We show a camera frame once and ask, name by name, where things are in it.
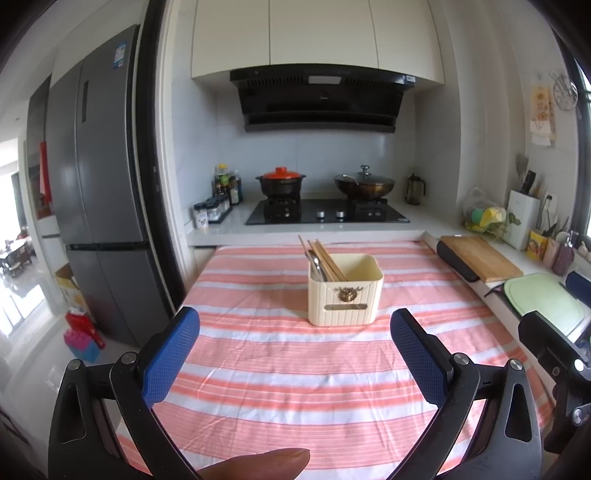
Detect plastic bag of produce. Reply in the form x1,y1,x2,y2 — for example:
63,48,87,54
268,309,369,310
462,187,522,239

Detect black gas stove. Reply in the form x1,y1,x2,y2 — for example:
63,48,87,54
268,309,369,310
245,198,410,225

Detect wok with glass lid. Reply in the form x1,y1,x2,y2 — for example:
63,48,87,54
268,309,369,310
334,165,396,202

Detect wooden cutting board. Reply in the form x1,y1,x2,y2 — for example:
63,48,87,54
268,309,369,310
436,236,523,283

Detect wire wall rack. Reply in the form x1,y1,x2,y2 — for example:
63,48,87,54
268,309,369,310
549,72,579,112

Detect colourful toy blocks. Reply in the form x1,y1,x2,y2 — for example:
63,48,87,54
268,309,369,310
63,311,106,363

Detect grey refrigerator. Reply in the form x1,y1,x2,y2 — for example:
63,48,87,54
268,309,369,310
45,25,169,347

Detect black range hood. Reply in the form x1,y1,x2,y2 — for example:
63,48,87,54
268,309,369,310
229,64,416,133

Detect wooden chopsticks in holder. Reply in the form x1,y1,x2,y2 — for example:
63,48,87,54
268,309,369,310
298,237,348,282

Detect cream utensil holder box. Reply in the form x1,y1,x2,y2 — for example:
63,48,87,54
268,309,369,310
308,253,384,327

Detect white spice jar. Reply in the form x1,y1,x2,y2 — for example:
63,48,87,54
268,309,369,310
193,203,209,230

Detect metal spoon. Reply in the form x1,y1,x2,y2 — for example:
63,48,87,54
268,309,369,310
308,250,328,282

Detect dark french press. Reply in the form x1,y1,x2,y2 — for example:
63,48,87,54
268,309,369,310
405,174,427,206

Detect white knife block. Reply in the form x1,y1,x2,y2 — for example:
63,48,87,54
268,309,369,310
503,190,540,251

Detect spice jar rack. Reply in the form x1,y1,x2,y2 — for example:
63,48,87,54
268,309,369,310
204,194,232,224

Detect pink striped tablecloth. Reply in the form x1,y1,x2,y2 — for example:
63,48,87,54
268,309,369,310
154,241,525,479

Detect white upper cabinets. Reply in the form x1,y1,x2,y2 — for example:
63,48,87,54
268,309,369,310
191,1,445,84

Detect black pot orange lid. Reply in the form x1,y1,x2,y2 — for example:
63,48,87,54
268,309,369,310
256,167,307,198

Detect wall calendar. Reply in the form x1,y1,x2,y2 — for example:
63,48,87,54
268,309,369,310
530,83,556,147

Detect yellow seasoning box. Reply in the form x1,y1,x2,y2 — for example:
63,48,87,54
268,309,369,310
526,230,548,261

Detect sauce bottles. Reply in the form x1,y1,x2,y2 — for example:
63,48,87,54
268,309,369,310
213,163,243,205

